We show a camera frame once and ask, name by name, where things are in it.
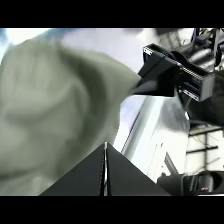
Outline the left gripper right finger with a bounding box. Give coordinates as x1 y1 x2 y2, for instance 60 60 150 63
106 142 172 197

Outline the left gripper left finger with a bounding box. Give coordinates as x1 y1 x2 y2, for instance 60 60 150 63
39 142 107 197

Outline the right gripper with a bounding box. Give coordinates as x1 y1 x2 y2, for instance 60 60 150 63
128 42 217 103

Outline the grey-green garment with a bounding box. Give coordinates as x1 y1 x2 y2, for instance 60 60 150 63
0 33 143 197

